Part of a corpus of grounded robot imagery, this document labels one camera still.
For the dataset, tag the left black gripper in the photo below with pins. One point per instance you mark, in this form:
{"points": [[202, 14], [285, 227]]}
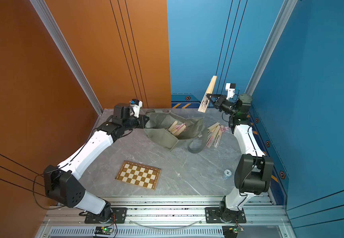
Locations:
{"points": [[142, 121]]}

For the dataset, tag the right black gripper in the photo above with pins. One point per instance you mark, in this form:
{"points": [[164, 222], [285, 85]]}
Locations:
{"points": [[221, 102]]}

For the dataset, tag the pink patterned folding fan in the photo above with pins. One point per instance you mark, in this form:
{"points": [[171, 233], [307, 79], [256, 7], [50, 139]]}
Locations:
{"points": [[224, 129]]}

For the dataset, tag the olive green tote bag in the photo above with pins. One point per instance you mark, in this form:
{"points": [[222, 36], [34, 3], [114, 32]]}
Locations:
{"points": [[195, 136]]}

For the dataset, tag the light wooden folding fan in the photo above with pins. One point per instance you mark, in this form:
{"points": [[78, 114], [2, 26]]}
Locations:
{"points": [[212, 134]]}

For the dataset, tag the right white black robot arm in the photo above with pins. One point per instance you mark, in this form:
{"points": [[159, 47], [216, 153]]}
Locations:
{"points": [[254, 170]]}

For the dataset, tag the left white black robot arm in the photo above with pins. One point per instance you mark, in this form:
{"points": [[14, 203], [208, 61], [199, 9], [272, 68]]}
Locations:
{"points": [[61, 183]]}

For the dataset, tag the wooden chessboard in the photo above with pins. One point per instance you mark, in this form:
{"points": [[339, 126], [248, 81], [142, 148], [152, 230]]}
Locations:
{"points": [[138, 174]]}

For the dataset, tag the left green circuit board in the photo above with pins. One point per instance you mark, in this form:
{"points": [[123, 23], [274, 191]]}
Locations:
{"points": [[103, 231]]}

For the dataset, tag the green circuit board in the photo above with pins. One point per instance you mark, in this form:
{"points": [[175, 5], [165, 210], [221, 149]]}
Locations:
{"points": [[103, 231], [230, 232]]}

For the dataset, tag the right green circuit board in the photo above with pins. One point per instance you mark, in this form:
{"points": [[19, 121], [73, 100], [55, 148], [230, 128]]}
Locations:
{"points": [[230, 232]]}

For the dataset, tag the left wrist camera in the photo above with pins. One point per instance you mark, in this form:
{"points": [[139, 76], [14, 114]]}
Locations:
{"points": [[136, 105]]}

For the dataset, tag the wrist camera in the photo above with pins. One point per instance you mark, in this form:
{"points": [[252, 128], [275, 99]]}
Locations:
{"points": [[136, 105], [230, 89]]}

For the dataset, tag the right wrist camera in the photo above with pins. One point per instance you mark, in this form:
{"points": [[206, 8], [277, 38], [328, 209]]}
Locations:
{"points": [[230, 89]]}

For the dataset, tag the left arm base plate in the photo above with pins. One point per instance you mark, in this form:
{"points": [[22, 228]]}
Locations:
{"points": [[111, 215]]}

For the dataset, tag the aluminium front rail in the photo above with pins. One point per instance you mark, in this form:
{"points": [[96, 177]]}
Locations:
{"points": [[184, 217]]}

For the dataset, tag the right aluminium frame post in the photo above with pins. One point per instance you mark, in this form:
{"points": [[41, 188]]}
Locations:
{"points": [[280, 23]]}

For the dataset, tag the aluminium frame post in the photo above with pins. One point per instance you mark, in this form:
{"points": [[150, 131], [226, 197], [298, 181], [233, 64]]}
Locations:
{"points": [[280, 23], [56, 34]]}

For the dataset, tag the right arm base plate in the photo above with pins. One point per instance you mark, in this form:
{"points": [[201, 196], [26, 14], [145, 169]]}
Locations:
{"points": [[215, 215]]}

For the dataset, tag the left aluminium frame post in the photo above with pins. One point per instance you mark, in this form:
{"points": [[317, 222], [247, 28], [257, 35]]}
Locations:
{"points": [[56, 34]]}

